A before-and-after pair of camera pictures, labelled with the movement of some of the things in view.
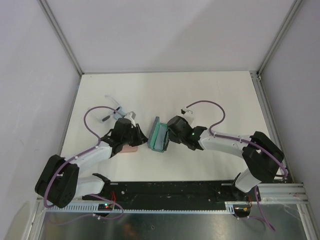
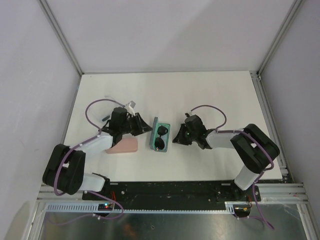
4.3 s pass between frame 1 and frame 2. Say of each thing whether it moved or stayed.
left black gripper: moved
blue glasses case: stayed
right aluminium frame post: stayed
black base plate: stayed
